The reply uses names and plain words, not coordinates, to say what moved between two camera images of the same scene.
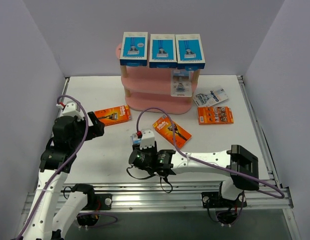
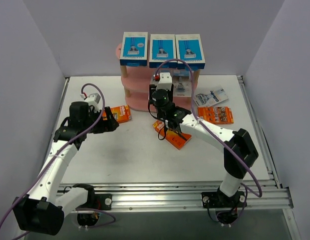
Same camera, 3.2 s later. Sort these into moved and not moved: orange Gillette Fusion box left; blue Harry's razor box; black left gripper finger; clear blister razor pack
Moved: black left gripper finger
Not moved: orange Gillette Fusion box left; blue Harry's razor box; clear blister razor pack
